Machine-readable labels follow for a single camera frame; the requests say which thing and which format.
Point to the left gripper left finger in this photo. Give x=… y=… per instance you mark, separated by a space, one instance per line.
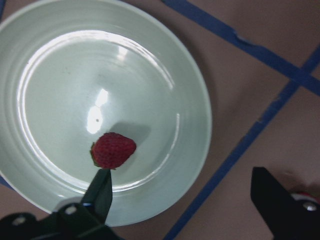
x=99 y=195

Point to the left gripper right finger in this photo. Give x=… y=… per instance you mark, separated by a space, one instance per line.
x=272 y=201

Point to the red strawberry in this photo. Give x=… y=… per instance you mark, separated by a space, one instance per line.
x=112 y=150
x=304 y=196

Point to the pale green plate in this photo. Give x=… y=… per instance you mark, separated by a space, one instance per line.
x=72 y=70

